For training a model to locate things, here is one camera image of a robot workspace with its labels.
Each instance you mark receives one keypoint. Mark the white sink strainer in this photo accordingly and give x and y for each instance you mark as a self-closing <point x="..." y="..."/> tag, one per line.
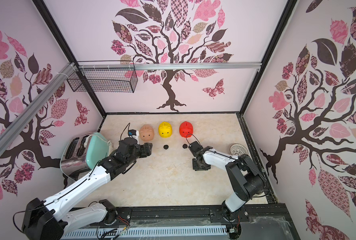
<point x="238" y="150"/>

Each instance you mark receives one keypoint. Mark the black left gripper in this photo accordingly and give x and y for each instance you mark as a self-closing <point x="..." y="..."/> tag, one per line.
<point x="146" y="149"/>

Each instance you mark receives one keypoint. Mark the red piggy bank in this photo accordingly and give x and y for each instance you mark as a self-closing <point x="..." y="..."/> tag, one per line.
<point x="186" y="129"/>

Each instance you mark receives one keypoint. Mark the aluminium rail back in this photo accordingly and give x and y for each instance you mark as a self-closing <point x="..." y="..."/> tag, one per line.
<point x="144" y="67"/>

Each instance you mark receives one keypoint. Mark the pink piggy bank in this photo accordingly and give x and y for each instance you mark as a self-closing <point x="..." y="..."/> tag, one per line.
<point x="147" y="133"/>

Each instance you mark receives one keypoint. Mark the mint green chrome toaster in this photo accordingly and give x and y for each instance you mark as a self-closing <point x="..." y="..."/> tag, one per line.
<point x="82" y="154"/>

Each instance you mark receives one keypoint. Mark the yellow piggy bank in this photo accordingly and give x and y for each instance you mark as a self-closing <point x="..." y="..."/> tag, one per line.
<point x="165" y="130"/>

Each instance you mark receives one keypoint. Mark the black wire basket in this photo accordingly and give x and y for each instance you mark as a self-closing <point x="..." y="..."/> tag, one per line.
<point x="104" y="77"/>

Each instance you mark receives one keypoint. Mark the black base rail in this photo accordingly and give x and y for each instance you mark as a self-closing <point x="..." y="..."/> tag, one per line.
<point x="251" y="222"/>

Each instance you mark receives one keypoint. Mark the aluminium rail left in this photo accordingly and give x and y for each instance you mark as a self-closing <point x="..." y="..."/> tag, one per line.
<point x="17" y="126"/>

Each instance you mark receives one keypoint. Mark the aluminium rail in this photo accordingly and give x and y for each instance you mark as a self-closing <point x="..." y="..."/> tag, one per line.
<point x="144" y="67"/>
<point x="17" y="126"/>

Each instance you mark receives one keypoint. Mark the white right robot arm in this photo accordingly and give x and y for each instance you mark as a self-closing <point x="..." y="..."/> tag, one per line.
<point x="245" y="177"/>

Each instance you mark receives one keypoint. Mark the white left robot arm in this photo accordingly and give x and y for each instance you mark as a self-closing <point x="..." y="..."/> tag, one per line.
<point x="52" y="218"/>

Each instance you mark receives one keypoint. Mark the white slotted cable duct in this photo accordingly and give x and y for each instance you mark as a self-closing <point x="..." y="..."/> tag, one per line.
<point x="148" y="233"/>

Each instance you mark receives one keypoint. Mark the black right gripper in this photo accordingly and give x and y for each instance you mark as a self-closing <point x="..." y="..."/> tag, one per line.
<point x="196" y="153"/>

